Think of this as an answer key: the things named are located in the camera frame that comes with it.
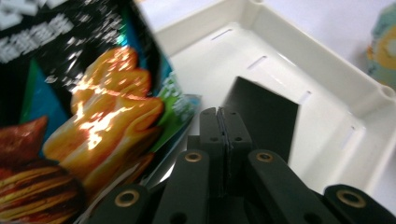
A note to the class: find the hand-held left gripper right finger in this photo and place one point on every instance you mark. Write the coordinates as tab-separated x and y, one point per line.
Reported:
235	140

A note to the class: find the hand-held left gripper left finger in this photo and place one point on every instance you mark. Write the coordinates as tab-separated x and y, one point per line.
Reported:
213	137

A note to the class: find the black box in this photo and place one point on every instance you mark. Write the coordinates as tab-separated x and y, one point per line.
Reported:
267	109

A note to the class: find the white plastic tray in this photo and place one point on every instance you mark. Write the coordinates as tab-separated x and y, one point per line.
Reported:
327	77

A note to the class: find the black and teal chip bag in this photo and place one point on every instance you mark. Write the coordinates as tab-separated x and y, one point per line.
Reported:
77	109

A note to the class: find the yellow and teal patterned bag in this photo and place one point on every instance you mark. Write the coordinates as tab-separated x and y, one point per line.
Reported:
384	53

